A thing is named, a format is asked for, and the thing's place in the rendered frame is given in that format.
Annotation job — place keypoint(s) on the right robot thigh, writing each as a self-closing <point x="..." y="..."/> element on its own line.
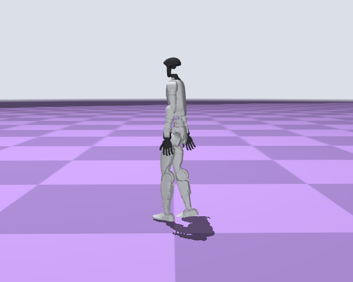
<point x="182" y="174"/>

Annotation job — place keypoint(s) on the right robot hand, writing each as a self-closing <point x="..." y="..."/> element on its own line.
<point x="189" y="140"/>

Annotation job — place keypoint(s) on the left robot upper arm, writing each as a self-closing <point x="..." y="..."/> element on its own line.
<point x="172" y="88"/>

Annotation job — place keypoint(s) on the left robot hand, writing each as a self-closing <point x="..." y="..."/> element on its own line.
<point x="166" y="144"/>

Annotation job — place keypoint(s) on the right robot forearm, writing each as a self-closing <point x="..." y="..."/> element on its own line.
<point x="184" y="118"/>

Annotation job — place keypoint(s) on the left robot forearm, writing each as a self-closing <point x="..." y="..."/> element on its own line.
<point x="168" y="120"/>

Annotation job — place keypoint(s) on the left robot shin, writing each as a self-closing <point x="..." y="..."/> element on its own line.
<point x="167" y="190"/>

